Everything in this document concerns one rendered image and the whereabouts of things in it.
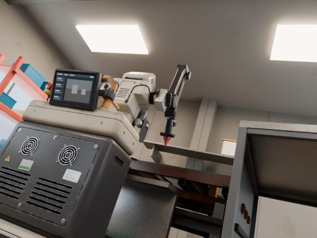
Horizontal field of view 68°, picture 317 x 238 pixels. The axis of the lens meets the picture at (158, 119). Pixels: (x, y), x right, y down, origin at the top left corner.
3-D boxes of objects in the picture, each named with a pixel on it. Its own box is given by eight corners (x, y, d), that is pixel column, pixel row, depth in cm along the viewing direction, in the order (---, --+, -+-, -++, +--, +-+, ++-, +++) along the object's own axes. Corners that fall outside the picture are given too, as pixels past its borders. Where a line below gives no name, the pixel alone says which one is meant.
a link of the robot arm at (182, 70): (177, 60, 189) (189, 61, 186) (179, 73, 200) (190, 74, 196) (158, 100, 165) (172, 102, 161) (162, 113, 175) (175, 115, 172)
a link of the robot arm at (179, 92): (177, 68, 195) (190, 69, 191) (178, 73, 199) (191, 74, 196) (162, 113, 176) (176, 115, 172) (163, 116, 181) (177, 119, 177)
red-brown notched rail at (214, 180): (57, 155, 220) (61, 149, 222) (240, 191, 143) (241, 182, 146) (54, 153, 216) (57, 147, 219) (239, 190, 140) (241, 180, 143)
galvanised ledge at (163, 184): (45, 165, 213) (47, 161, 215) (178, 196, 152) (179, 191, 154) (28, 156, 198) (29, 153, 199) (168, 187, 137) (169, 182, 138)
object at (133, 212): (25, 204, 199) (45, 165, 213) (163, 256, 138) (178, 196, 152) (21, 203, 196) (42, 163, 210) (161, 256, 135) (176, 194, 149)
